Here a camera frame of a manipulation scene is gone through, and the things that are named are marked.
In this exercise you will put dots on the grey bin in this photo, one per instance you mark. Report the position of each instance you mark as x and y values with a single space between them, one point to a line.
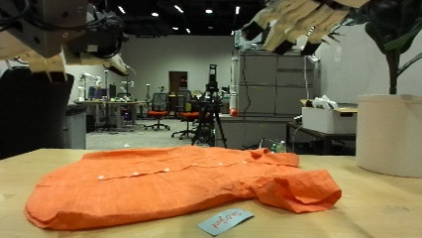
76 129

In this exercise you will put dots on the white storage box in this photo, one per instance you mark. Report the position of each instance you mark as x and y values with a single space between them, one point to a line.
324 120

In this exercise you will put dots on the orange office chair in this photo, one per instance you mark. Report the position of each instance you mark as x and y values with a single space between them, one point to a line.
158 113
189 115

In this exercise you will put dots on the black camera tripod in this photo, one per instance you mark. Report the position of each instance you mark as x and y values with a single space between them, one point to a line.
211 112

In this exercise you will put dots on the clear plastic bottle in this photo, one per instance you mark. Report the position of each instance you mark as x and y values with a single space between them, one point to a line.
279 147

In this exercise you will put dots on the white round plant pot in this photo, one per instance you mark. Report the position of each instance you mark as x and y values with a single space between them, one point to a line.
388 135

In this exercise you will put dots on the brown door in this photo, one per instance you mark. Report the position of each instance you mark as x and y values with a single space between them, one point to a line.
177 82

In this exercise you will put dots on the black panel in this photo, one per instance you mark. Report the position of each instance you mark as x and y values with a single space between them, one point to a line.
30 112

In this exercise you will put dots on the white crumpled cloth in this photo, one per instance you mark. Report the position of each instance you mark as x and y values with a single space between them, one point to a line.
324 102

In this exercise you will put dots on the grey metal cabinet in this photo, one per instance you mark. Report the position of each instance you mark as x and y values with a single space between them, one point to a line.
271 86

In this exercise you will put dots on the low grey counter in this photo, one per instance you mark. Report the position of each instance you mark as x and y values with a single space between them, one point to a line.
250 130

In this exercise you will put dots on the light blue paper tag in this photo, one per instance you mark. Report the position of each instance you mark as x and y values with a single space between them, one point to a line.
223 222

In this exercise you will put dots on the red ball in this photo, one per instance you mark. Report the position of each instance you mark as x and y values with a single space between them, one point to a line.
233 112

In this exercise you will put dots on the long work desk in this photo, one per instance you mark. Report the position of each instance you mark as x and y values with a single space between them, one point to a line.
109 103

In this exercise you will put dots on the green leafy plant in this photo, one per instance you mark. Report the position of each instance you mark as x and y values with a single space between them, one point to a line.
392 66

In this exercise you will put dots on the dark side table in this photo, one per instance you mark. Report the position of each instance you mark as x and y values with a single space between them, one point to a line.
320 136

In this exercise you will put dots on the orange button shirt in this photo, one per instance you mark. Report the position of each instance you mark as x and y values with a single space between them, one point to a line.
166 188

